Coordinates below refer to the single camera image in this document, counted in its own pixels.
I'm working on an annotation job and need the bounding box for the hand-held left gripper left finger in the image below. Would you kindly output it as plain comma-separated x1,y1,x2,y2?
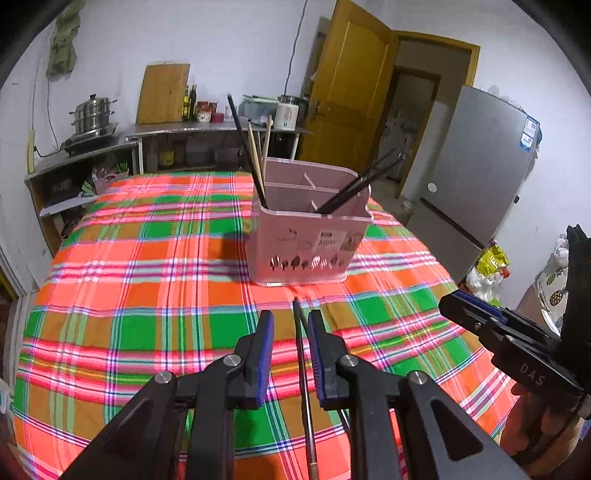
60,310,275,480

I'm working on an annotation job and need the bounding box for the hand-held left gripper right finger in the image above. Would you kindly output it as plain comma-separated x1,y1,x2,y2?
307,309,532,480

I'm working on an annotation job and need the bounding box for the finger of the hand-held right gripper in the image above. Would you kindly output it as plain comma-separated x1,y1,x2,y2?
454,290,563,343
438,294,514,354

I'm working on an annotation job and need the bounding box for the black chopstick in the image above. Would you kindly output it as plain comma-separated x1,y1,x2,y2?
323,148,400,210
318,154,409,215
318,174,373,216
226,93,266,186
295,301,352,435
293,298,321,480

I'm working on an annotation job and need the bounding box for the pink plastic chopstick basket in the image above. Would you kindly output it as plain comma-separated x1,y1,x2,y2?
245,157,374,288

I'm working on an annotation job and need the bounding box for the wooden chopstick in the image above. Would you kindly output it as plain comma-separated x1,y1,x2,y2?
247,121,269,209

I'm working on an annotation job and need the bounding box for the cream chopstick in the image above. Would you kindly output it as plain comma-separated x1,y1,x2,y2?
262,114,274,172

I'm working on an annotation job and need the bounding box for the person's right hand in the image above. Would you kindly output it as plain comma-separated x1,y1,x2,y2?
501,392,585,478

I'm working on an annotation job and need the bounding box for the white plastic bag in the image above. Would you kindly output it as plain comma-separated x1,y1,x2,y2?
464,268,502,305

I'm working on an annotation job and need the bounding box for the yellow snack bag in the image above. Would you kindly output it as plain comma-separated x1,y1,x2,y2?
475,244,512,278

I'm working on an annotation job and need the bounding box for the pineapple print cloth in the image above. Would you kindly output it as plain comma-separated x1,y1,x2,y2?
533,265,570,333

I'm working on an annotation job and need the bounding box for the grey refrigerator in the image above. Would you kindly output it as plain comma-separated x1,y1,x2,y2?
399,84,543,284

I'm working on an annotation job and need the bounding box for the plaid tablecloth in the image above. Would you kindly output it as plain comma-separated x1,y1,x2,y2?
11,170,522,480

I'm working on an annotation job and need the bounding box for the small pink basket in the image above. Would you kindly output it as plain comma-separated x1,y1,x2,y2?
92,168,130,195

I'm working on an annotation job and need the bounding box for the stainless steel table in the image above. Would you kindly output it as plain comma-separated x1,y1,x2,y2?
124,121,313,174

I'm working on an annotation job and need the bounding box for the white electric kettle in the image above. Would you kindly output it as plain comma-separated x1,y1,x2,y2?
276,95,309,130

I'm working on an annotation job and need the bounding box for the clear plastic box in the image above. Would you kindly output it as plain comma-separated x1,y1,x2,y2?
238,95,278,121

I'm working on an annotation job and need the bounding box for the yellow wooden door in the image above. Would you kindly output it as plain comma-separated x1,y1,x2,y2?
299,0,399,171

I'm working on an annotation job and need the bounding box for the black induction cooker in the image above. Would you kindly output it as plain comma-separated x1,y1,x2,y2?
60,129,121,155

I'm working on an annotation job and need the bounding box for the low wooden cabinet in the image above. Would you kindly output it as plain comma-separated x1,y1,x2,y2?
24,136,139,254

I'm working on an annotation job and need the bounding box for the wooden cutting board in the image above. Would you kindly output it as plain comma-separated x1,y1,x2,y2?
136,62,191,125

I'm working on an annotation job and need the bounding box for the steel steamer pot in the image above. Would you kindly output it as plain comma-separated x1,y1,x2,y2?
69,93,117,134

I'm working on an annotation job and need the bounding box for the green hanging cloth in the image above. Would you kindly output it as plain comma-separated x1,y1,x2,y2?
48,0,86,79

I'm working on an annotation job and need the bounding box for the yellow door frame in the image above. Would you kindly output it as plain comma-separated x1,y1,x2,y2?
369,31,481,199

